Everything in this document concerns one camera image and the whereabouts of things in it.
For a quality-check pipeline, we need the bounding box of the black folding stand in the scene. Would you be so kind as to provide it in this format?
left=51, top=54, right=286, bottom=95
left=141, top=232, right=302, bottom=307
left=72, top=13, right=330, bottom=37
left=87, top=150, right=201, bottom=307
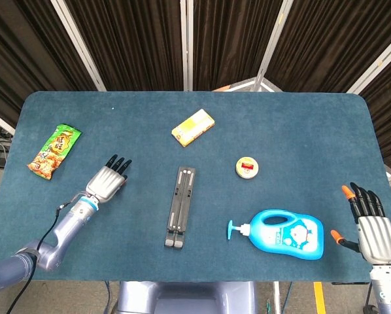
left=164, top=166, right=196, bottom=249

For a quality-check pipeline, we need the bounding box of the yellow white box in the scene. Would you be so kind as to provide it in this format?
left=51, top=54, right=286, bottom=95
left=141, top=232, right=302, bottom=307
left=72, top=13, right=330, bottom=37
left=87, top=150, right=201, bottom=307
left=171, top=109, right=215, bottom=148

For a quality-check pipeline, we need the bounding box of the round cream tin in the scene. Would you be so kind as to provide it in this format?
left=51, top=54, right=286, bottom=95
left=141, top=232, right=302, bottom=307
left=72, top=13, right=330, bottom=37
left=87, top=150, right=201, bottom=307
left=235, top=156, right=260, bottom=179

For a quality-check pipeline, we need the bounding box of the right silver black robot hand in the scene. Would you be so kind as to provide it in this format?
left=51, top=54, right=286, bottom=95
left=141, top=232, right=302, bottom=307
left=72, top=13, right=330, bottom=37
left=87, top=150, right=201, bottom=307
left=330, top=182, right=391, bottom=264

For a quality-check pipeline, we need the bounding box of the dark folding screen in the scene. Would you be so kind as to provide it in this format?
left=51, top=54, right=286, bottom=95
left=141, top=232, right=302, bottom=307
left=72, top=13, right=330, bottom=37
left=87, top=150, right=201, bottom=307
left=0, top=0, right=391, bottom=174

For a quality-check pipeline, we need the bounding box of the green snack bag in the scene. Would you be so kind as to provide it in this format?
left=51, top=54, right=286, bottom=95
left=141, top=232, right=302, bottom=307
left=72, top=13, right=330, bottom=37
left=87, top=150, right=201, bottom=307
left=27, top=123, right=82, bottom=181

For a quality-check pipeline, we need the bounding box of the blue table mat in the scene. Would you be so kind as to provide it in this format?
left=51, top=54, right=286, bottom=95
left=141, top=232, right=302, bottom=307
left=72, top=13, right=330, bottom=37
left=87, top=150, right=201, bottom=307
left=0, top=90, right=391, bottom=283

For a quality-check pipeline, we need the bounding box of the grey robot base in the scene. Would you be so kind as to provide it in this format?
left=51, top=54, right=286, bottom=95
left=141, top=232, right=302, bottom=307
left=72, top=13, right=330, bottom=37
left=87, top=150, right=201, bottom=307
left=116, top=281, right=257, bottom=314

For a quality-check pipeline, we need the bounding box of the blue pump bottle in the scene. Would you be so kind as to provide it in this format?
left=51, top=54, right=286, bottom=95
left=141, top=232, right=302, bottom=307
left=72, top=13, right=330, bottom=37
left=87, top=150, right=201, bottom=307
left=228, top=209, right=325, bottom=261

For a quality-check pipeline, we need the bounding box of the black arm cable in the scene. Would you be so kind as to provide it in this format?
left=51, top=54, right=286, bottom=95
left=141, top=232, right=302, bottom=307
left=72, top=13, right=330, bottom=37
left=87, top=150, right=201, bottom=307
left=5, top=192, right=85, bottom=314

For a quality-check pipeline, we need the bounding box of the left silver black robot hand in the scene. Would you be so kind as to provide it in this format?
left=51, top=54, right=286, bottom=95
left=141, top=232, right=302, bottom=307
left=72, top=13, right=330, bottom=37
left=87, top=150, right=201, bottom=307
left=85, top=154, right=133, bottom=203

